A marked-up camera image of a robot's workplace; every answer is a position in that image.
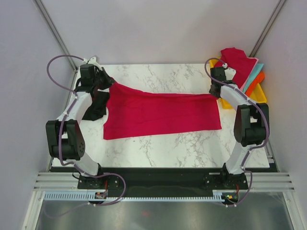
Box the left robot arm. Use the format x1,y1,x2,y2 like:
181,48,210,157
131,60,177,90
46,64,115,188

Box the orange t shirt in tray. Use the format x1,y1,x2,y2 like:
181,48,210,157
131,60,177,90
245,71,265,96

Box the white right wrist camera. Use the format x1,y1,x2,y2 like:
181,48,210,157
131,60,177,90
222,63,236,81

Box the crimson t shirt in tray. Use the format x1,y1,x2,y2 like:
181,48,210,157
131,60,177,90
221,47,254,88

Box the left aluminium corner post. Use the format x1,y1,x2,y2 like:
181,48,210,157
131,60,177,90
32,0,79,72

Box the right aluminium corner post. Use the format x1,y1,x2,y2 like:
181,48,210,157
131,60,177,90
249,0,288,58

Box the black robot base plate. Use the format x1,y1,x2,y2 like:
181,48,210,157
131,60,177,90
78,168,248,197

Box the teal t shirt in tray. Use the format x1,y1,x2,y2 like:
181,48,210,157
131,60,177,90
243,63,264,93

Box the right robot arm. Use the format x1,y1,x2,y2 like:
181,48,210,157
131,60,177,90
207,67,270,189

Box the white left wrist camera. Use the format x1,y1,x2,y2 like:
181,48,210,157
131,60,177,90
83,56,100,66

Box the aluminium front rail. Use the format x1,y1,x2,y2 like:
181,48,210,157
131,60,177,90
34,172,295,192

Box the white slotted cable duct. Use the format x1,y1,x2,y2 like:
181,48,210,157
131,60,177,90
44,191,237,202

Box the yellow plastic tray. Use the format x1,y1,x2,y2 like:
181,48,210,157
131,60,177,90
209,59,267,109

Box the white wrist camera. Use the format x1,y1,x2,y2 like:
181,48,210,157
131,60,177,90
222,63,236,81
83,56,100,66

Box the folded black t shirt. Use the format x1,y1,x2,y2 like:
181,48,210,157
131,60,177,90
83,91,110,121

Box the crimson t shirt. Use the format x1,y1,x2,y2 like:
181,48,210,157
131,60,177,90
221,47,254,88
103,83,222,140

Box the aluminium corner post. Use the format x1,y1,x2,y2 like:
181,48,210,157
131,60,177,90
32,0,79,72
249,0,288,58

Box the pink t shirt in tray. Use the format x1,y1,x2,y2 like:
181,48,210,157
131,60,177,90
240,57,259,91

